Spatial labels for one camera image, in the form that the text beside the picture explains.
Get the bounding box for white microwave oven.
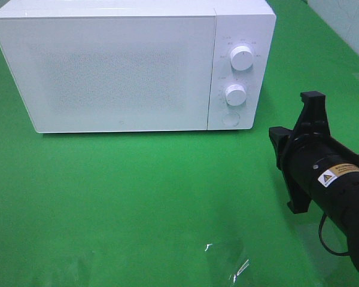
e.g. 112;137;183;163
0;1;276;130

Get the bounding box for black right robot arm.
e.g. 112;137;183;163
269;91;359;272

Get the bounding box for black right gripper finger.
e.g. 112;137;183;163
298;91;328;123
269;126;292;170

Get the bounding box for white microwave knob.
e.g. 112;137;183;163
224;84;247;106
230;44;254;71

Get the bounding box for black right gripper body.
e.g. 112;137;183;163
281;122;359;214

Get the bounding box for white microwave door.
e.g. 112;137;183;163
0;16;215;133

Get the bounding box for round microwave door button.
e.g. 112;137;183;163
222;112;241;127

